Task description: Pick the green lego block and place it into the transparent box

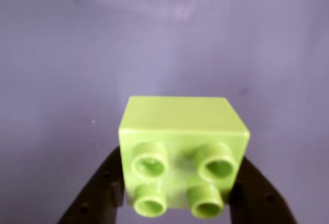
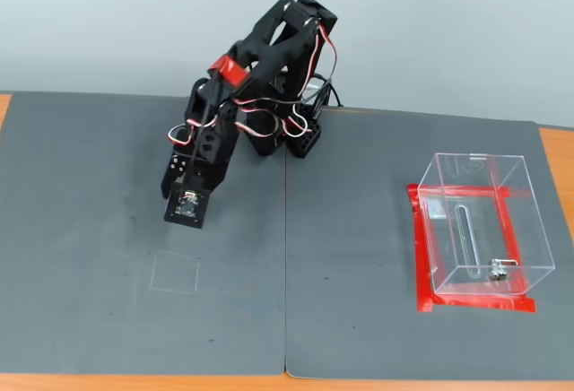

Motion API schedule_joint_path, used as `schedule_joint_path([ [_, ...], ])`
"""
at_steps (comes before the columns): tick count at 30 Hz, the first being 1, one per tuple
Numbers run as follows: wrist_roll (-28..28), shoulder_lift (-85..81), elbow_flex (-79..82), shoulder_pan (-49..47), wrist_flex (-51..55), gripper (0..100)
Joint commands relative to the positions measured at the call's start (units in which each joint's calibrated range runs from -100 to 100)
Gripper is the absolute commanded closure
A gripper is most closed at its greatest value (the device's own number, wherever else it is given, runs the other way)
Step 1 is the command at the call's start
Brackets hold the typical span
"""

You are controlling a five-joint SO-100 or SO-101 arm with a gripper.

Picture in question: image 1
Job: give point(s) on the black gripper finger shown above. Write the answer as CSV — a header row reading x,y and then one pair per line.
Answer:
x,y
102,190
257,203

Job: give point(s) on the green lego block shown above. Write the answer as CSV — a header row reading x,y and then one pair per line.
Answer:
x,y
180,121

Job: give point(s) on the dark grey table mat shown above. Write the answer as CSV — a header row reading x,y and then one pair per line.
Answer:
x,y
77,80

